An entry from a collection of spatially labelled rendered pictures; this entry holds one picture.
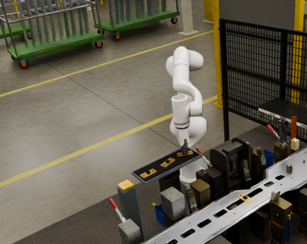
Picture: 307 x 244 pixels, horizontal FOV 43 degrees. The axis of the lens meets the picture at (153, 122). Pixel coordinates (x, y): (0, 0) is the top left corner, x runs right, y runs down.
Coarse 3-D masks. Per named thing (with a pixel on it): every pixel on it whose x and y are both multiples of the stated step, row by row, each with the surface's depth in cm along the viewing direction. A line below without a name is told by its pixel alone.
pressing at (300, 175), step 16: (288, 160) 225; (272, 176) 213; (288, 176) 212; (304, 176) 210; (240, 192) 205; (208, 208) 196; (224, 208) 195; (240, 208) 194; (256, 208) 193; (176, 224) 188; (192, 224) 188; (208, 224) 186; (224, 224) 185; (160, 240) 181; (176, 240) 180; (192, 240) 178; (208, 240) 178
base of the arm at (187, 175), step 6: (192, 162) 247; (198, 162) 250; (186, 168) 251; (192, 168) 250; (198, 168) 252; (180, 174) 259; (186, 174) 253; (192, 174) 252; (180, 180) 255; (186, 180) 253; (192, 180) 252
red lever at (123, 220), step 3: (111, 198) 191; (111, 201) 190; (114, 201) 191; (111, 204) 190; (114, 204) 189; (114, 207) 189; (117, 207) 190; (117, 210) 189; (117, 213) 188; (120, 213) 188; (120, 216) 187; (120, 219) 186; (123, 219) 186; (123, 222) 185
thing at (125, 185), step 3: (126, 180) 199; (120, 183) 197; (123, 183) 197; (126, 183) 196; (129, 183) 196; (120, 186) 195; (123, 186) 194; (126, 186) 194; (129, 186) 194; (123, 189) 193; (126, 189) 194
